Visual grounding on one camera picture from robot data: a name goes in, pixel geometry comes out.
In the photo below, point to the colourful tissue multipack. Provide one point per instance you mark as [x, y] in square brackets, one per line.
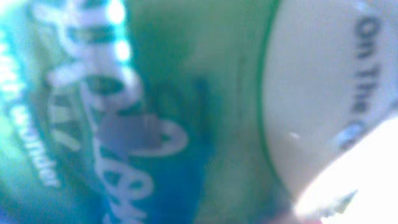
[188, 111]

